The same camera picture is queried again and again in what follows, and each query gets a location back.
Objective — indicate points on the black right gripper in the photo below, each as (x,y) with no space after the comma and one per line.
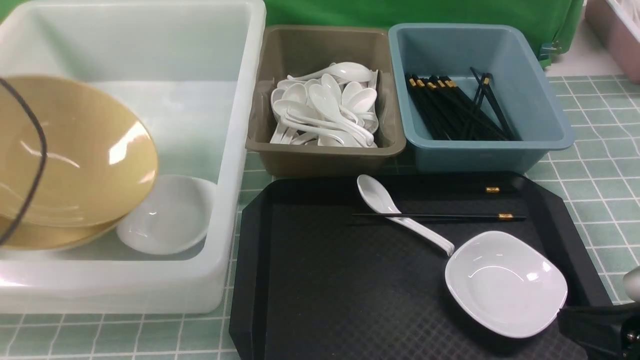
(604,332)

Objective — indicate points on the white square dish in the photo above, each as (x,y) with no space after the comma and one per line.
(505,285)

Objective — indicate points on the black chopstick front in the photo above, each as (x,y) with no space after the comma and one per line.
(492,217)

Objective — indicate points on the black chopstick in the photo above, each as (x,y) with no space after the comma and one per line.
(500,190)
(492,217)

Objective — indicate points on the white spoon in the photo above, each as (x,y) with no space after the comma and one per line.
(376,196)

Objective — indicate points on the yellow noodle bowl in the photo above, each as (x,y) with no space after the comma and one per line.
(101,161)
(33,237)

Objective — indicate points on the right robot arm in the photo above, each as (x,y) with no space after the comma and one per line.
(631,283)

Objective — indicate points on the blue chopstick bin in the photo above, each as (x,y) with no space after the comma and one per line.
(519,83)

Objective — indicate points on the bundle of black chopsticks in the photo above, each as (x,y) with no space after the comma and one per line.
(449,114)

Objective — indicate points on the black serving tray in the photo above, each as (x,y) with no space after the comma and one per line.
(314,282)

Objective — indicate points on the pink bin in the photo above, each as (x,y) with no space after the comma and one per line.
(615,27)

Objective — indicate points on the pile of white spoons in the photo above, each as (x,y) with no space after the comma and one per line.
(332,107)

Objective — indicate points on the brown spoon bin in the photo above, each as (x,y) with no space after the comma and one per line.
(299,50)

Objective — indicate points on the white dish in bin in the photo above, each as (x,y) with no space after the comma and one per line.
(173,218)

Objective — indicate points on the large translucent white bin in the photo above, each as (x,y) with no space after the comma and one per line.
(187,69)

